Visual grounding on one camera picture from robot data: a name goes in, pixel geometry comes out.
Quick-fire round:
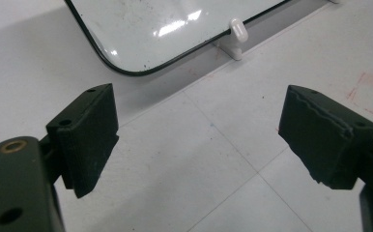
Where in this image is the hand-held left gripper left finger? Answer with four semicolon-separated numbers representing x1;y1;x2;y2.
39;82;120;199

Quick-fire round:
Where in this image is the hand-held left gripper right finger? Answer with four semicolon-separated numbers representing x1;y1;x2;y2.
277;84;373;190

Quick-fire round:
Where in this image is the white board with black rim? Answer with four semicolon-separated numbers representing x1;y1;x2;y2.
64;0;293;77

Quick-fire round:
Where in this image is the white plastic board stand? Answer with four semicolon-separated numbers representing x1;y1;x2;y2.
214;17;249;62

